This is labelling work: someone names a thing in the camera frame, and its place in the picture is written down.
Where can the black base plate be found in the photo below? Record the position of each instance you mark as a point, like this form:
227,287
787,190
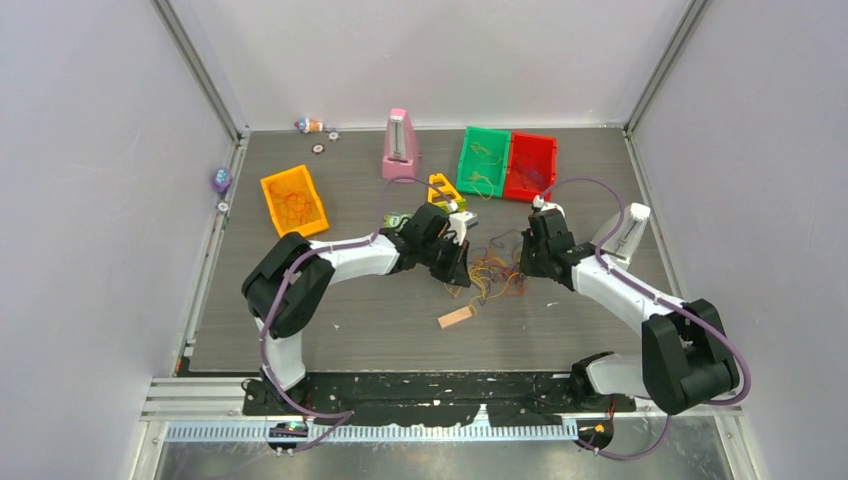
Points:
430,399

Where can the white metronome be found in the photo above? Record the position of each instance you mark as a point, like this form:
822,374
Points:
622,242

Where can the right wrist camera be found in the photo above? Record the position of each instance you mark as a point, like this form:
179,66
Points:
540,206

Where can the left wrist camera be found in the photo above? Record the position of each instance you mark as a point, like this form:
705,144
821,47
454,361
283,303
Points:
459,223

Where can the upright yellow triangle block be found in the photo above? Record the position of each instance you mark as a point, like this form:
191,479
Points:
446,196

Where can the yellow plastic bin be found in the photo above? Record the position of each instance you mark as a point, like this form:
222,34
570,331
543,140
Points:
293,202

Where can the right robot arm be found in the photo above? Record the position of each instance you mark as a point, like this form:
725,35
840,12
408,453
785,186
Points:
684,359

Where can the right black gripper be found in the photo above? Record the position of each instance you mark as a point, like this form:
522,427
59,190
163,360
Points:
527,267

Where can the red plastic bin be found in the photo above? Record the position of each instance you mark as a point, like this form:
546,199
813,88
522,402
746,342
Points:
532,166

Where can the pink metronome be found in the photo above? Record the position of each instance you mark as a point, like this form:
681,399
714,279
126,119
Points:
401,153

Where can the small clown figurine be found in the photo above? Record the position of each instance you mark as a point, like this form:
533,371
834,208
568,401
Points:
307,125

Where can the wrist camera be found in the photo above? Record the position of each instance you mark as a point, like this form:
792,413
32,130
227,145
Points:
540,206
459,223

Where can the green plastic bin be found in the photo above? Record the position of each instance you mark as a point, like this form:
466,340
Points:
483,161

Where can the purple egg toy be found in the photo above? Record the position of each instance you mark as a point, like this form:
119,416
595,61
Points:
222,180

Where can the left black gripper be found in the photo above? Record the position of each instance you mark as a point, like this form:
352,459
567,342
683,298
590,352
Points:
456,272

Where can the green owl toy block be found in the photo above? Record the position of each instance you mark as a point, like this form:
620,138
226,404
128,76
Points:
395,220

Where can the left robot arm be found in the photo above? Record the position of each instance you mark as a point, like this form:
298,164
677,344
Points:
285,289

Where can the wooden block near centre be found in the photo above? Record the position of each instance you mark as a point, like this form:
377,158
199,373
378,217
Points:
455,317

